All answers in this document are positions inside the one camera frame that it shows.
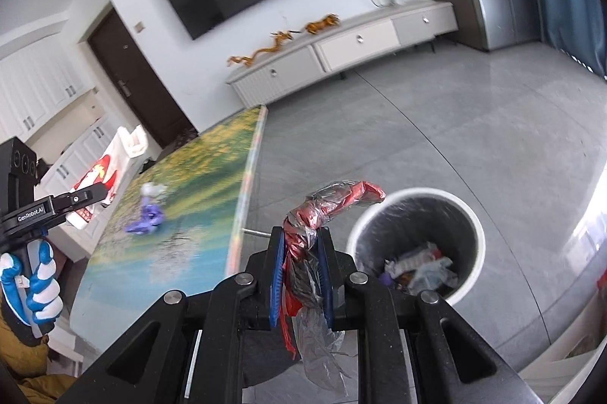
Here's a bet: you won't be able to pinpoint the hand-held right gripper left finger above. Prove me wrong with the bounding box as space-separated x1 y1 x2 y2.
57 226 288 404

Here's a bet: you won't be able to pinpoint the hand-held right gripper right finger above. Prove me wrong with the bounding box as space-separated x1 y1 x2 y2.
317 228 546 404

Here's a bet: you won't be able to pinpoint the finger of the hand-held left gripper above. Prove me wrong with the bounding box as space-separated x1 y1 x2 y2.
46 187 109 225

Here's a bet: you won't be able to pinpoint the red plastic wrapper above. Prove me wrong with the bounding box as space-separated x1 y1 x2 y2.
277 180 387 390

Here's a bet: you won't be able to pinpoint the white round waste bin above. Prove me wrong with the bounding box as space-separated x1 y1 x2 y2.
345 188 485 307

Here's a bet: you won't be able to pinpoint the person's left forearm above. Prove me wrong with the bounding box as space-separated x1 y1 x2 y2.
0 290 77 402

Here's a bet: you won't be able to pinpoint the person's left hand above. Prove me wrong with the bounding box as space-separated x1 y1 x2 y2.
0 240 64 325

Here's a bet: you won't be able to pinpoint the purple wrapper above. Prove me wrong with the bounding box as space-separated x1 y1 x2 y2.
124 200 166 236

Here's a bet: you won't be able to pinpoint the pile of crumpled wrappers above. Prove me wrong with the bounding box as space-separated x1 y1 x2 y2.
379 242 458 296

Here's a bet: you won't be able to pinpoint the dark brown door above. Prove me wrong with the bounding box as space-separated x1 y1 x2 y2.
88 8 199 149

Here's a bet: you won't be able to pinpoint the orange dragon ornament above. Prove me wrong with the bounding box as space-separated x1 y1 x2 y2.
226 29 299 68

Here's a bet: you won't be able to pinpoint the white television cabinet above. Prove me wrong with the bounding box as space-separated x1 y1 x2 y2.
225 0 458 108

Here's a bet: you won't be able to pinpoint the orange tiger ornament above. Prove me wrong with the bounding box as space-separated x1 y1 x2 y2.
303 14 342 36

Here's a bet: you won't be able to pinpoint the white wall cabinets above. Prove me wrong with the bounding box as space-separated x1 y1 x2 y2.
0 50 129 263

